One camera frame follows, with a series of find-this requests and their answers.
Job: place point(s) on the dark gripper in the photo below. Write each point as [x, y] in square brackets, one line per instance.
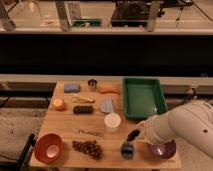
[132, 135]

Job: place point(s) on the dark brush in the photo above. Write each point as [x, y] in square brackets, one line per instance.
[127, 148]

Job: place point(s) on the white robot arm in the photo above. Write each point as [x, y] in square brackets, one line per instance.
[193, 122]

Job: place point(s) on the blue plastic cup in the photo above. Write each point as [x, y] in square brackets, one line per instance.
[124, 152]

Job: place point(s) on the small metal cup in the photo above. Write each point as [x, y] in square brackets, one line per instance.
[92, 83]

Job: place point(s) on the white round container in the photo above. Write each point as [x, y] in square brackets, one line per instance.
[112, 121]

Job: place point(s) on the purple bowl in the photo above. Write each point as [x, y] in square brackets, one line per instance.
[163, 151]

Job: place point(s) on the green plastic tray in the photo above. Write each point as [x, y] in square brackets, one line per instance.
[142, 98]

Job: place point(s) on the grey blue cloth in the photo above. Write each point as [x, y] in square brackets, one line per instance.
[107, 106]

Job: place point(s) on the bunch of dark grapes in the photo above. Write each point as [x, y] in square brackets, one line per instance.
[91, 148]

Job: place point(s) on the orange carrot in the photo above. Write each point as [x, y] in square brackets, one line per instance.
[104, 90]

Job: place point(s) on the small metal tool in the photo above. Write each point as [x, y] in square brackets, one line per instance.
[91, 133]

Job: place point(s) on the black rectangular block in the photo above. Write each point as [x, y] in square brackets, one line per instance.
[83, 109]

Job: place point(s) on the yellow banana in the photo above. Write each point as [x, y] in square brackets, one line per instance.
[81, 99]

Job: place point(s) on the blue sponge block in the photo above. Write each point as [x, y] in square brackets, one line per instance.
[71, 88]

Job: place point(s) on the orange fruit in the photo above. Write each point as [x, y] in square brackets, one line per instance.
[59, 104]

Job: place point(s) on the orange bowl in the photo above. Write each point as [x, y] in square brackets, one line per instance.
[48, 148]

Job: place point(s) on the black chair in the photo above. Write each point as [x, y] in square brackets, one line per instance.
[30, 142]

